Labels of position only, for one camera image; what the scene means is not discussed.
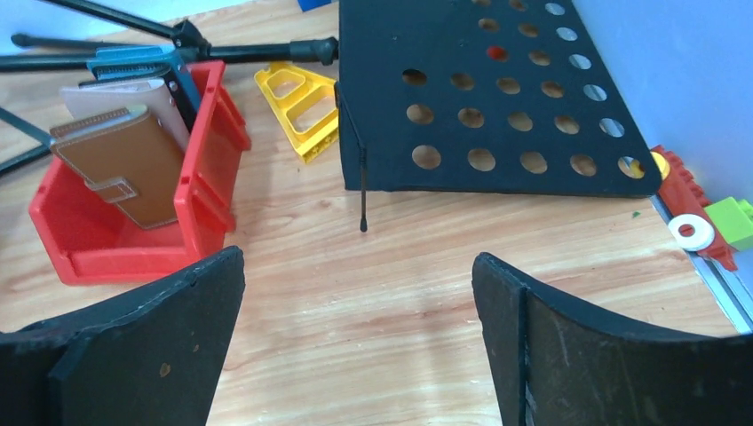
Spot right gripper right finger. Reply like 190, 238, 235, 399
472, 253, 752, 425

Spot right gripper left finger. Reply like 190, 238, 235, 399
1, 246, 245, 425

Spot red green toy pieces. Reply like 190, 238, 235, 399
651, 146, 752, 272

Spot blue green white blocks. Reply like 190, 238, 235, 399
297, 0, 333, 12

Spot yellow plastic triangle toy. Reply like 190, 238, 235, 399
254, 62, 339, 163

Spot black folding stand legs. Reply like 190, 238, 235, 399
1, 1, 338, 139

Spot aluminium frame rail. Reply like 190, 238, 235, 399
649, 193, 753, 336

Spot brown wallet in bin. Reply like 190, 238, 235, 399
50, 104, 184, 229

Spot blue wallet in bin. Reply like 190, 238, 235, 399
87, 44, 202, 130

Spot black perforated music stand tray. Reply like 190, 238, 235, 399
337, 1, 662, 198

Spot pink wallet in bin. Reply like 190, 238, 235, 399
59, 77, 197, 150

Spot red plastic bin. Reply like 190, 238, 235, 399
28, 60, 251, 286

